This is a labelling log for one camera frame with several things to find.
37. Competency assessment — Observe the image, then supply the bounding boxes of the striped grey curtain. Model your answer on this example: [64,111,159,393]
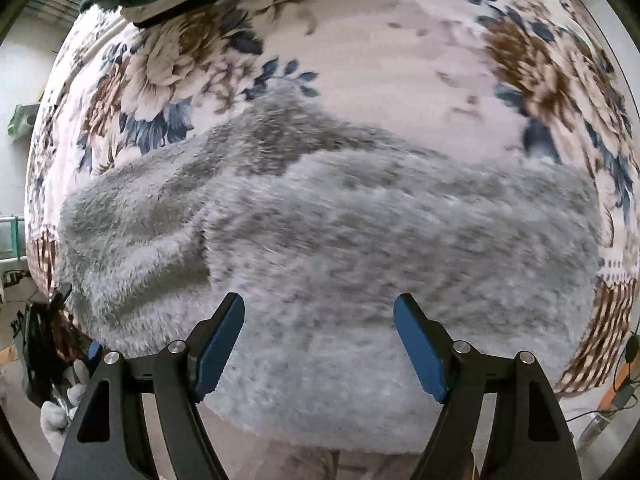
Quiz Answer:
[22,0,83,26]

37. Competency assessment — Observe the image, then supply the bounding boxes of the teal storage cart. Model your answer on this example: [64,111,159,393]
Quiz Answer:
[0,214,27,262]

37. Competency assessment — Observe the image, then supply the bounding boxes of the grey fleece pants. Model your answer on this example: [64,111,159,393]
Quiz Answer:
[57,82,603,456]

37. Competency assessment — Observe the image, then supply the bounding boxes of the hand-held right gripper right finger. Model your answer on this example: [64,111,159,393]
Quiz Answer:
[393,293,583,480]

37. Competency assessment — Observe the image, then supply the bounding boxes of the floral blanket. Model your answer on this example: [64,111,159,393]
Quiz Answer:
[25,0,640,401]

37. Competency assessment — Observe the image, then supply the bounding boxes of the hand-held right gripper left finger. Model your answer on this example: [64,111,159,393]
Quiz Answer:
[52,292,246,480]

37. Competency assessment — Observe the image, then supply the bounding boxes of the orange power strip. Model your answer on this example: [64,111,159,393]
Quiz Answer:
[606,384,640,409]

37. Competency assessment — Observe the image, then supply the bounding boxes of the person's left hand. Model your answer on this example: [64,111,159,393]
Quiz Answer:
[40,357,91,453]

